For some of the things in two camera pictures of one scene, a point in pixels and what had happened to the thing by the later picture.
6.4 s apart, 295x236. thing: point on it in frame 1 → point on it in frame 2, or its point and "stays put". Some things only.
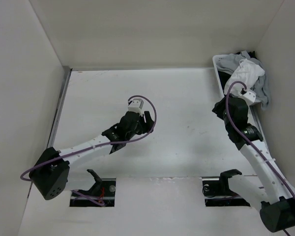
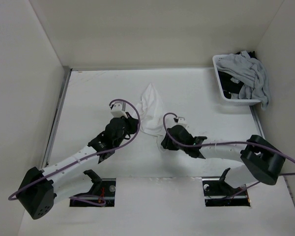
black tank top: (223, 76) stays put
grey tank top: (226, 63) stays put
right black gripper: (219, 108) → (167, 144)
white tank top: (248, 72) → (150, 111)
